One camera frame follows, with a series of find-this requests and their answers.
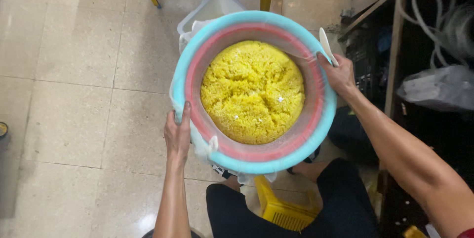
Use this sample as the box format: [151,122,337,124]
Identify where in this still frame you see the person's right hand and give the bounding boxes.
[316,52,357,97]

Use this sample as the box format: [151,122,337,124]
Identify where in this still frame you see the person's left hand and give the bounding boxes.
[164,101,192,165]

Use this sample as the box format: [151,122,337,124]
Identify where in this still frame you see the white plastic rice paddle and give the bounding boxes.
[319,27,339,68]

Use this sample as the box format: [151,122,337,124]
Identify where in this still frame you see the blue and red insulated tub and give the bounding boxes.
[171,10,338,175]

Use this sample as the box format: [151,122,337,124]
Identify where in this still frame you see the person's sandal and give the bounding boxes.
[212,164,237,180]

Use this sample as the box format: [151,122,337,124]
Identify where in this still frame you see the wooden shelf unit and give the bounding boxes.
[338,0,474,238]

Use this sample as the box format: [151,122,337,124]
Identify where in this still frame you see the yellow sticky rice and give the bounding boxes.
[200,40,306,145]

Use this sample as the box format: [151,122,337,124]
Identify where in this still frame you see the grey plastic bag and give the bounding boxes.
[397,65,474,112]

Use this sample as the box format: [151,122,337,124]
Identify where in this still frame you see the yellow plastic stool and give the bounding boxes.
[254,175,322,232]

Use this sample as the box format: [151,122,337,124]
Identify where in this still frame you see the person's black trousers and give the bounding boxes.
[206,158,382,238]

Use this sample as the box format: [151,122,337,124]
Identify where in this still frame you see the clear plastic storage box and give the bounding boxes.
[177,0,247,36]

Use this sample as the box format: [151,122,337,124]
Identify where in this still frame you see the coiled white hose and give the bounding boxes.
[398,0,474,69]

